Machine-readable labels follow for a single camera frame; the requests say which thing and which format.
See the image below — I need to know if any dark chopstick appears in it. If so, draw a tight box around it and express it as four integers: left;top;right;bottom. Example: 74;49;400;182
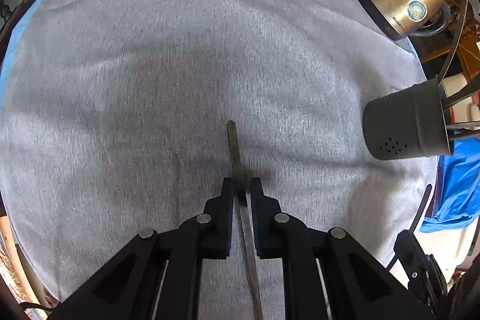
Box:
442;74;480;109
447;121;480;130
439;0;469;83
226;120;264;319

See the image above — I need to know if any dark grey utensil holder cup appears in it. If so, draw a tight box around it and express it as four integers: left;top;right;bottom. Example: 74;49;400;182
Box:
362;78;453;161

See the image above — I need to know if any blue table cover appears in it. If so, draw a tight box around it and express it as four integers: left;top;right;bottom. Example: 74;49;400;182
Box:
420;138;479;233

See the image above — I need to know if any grey towel table cloth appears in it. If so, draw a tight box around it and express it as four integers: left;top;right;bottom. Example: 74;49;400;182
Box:
1;0;437;301

